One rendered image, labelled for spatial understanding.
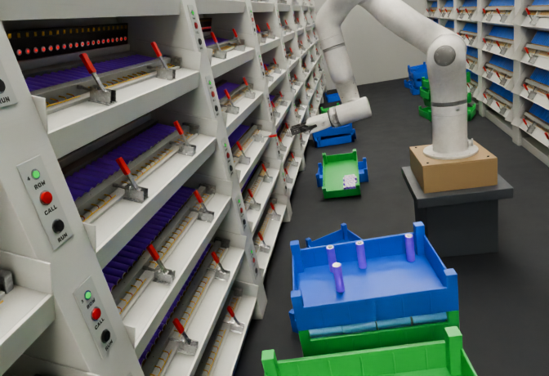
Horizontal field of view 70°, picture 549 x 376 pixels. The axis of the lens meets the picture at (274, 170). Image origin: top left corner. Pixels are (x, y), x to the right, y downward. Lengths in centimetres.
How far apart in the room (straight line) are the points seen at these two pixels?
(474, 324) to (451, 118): 68
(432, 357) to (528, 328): 74
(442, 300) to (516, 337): 60
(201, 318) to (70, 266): 51
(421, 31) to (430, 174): 50
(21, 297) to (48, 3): 42
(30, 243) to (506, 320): 127
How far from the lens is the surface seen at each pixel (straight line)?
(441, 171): 151
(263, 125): 187
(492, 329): 141
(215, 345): 127
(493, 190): 156
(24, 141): 60
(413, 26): 153
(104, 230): 73
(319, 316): 79
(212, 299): 113
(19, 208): 58
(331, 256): 91
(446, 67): 145
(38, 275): 61
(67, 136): 66
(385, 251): 96
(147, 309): 84
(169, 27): 117
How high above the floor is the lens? 95
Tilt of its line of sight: 20 degrees down
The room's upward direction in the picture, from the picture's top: 12 degrees counter-clockwise
